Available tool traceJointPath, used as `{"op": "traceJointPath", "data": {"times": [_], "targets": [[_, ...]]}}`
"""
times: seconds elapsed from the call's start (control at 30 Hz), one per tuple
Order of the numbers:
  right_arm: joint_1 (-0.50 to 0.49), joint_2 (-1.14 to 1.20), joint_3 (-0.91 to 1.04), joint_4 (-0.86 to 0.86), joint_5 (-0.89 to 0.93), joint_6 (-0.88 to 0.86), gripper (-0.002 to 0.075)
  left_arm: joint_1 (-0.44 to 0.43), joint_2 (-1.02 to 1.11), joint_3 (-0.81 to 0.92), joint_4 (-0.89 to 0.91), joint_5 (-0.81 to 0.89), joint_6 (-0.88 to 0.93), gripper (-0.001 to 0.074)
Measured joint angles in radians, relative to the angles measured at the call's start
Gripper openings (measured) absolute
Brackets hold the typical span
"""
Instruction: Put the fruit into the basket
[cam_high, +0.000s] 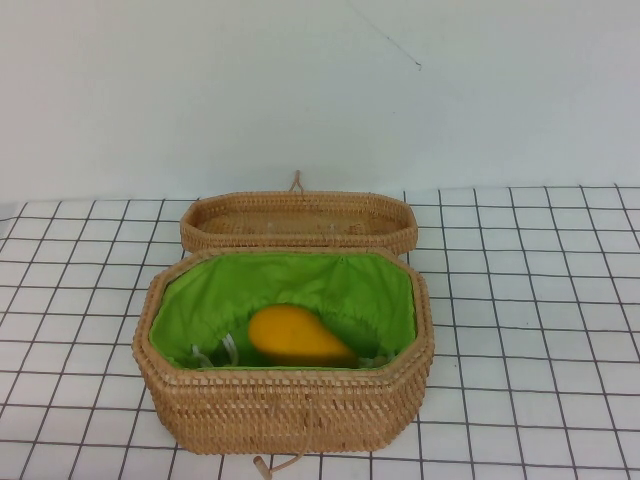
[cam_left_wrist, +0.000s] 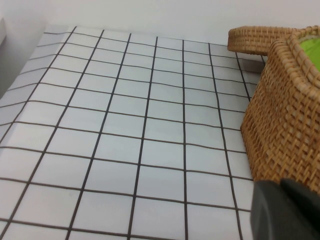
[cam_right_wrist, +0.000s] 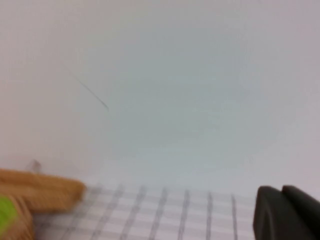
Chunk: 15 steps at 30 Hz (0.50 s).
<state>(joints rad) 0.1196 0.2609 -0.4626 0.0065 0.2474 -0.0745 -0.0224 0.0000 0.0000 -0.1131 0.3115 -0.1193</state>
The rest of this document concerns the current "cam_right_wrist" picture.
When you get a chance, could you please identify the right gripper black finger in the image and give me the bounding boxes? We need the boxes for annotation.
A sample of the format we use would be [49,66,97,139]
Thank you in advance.
[251,184,320,240]

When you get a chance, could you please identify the green fruit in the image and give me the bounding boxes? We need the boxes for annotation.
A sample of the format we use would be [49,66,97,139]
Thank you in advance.
[0,196,19,227]

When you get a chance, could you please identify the woven rattan basket lid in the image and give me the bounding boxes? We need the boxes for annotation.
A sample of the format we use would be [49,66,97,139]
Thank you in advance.
[0,168,86,215]

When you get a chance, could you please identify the woven rattan basket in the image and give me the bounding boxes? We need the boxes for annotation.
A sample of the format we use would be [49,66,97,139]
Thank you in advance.
[0,193,35,240]

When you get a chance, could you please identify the white black-grid tablecloth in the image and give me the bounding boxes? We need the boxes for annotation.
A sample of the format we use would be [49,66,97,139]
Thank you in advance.
[31,178,258,240]

